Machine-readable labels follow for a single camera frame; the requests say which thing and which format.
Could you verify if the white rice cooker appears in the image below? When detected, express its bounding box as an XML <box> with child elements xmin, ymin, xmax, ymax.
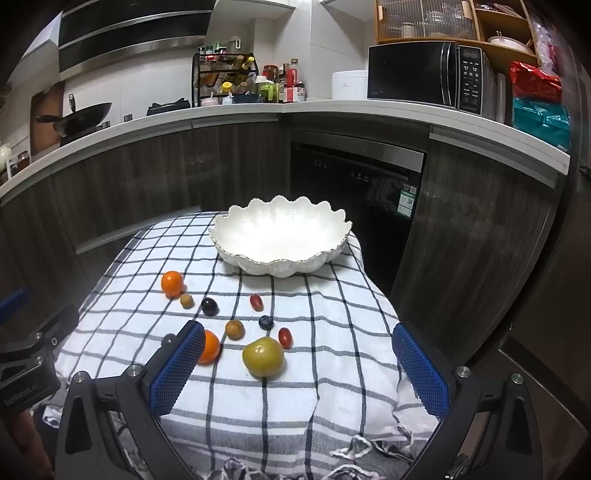
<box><xmin>332</xmin><ymin>70</ymin><xmax>369</xmax><ymax>101</ymax></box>

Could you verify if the dark wood base cabinet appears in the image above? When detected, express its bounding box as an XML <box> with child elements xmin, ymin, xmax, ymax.
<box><xmin>0</xmin><ymin>111</ymin><xmax>568</xmax><ymax>352</ymax></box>

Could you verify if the black stove grate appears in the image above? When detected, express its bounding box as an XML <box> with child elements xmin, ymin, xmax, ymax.
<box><xmin>147</xmin><ymin>98</ymin><xmax>191</xmax><ymax>116</ymax></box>

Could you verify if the wooden wall shelf cabinet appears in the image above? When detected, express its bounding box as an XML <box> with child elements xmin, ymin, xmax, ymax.
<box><xmin>375</xmin><ymin>0</ymin><xmax>541</xmax><ymax>65</ymax></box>

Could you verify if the white scalloped bowl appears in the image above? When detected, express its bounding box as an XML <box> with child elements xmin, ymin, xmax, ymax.
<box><xmin>208</xmin><ymin>196</ymin><xmax>352</xmax><ymax>278</ymax></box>

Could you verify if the black white checked cloth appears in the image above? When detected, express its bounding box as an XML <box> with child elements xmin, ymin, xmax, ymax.
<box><xmin>44</xmin><ymin>211</ymin><xmax>439</xmax><ymax>480</ymax></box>

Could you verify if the red liquid bottle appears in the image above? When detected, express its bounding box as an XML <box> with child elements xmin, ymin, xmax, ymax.
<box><xmin>284</xmin><ymin>58</ymin><xmax>306</xmax><ymax>103</ymax></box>

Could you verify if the orange mandarin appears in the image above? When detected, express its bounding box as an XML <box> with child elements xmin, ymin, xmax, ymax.
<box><xmin>161</xmin><ymin>271</ymin><xmax>185</xmax><ymax>296</ymax></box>
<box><xmin>199</xmin><ymin>329</ymin><xmax>221</xmax><ymax>365</ymax></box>

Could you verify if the steel black range hood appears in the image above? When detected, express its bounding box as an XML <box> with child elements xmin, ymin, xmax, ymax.
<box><xmin>58</xmin><ymin>0</ymin><xmax>218</xmax><ymax>73</ymax></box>

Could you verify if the black wok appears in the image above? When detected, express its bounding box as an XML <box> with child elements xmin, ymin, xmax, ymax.
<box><xmin>37</xmin><ymin>95</ymin><xmax>113</xmax><ymax>138</ymax></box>

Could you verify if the black microwave oven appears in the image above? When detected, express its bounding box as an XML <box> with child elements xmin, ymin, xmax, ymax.
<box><xmin>368</xmin><ymin>41</ymin><xmax>497</xmax><ymax>116</ymax></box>

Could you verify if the green container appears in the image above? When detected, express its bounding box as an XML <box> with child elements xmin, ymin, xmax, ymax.
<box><xmin>255</xmin><ymin>76</ymin><xmax>279</xmax><ymax>103</ymax></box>

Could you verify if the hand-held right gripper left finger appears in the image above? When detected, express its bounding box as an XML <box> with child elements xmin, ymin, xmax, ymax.
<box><xmin>55</xmin><ymin>320</ymin><xmax>207</xmax><ymax>480</ymax></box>

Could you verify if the wooden cutting board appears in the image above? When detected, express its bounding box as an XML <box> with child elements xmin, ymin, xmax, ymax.
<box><xmin>30</xmin><ymin>82</ymin><xmax>65</xmax><ymax>158</ymax></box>

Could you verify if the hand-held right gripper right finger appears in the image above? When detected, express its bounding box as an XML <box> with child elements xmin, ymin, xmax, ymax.
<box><xmin>392</xmin><ymin>320</ymin><xmax>546</xmax><ymax>480</ymax></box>

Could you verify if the red plastic bag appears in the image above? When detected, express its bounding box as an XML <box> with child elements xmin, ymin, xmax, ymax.
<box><xmin>510</xmin><ymin>61</ymin><xmax>563</xmax><ymax>103</ymax></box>

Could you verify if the white dish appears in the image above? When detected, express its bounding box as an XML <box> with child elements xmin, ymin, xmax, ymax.
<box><xmin>488</xmin><ymin>34</ymin><xmax>534</xmax><ymax>52</ymax></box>

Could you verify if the teal plastic bag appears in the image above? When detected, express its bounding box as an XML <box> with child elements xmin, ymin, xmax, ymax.
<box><xmin>512</xmin><ymin>97</ymin><xmax>572</xmax><ymax>153</ymax></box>

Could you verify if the black wire spice rack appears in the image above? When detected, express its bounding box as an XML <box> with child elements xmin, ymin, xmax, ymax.
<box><xmin>191</xmin><ymin>44</ymin><xmax>259</xmax><ymax>107</ymax></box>

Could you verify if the black dishwasher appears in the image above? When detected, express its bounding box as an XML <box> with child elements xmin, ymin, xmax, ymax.
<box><xmin>290</xmin><ymin>142</ymin><xmax>426</xmax><ymax>296</ymax></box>

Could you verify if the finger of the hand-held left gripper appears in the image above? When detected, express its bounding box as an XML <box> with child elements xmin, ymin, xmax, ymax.
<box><xmin>27</xmin><ymin>304</ymin><xmax>80</xmax><ymax>356</ymax></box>
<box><xmin>0</xmin><ymin>288</ymin><xmax>26</xmax><ymax>322</ymax></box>

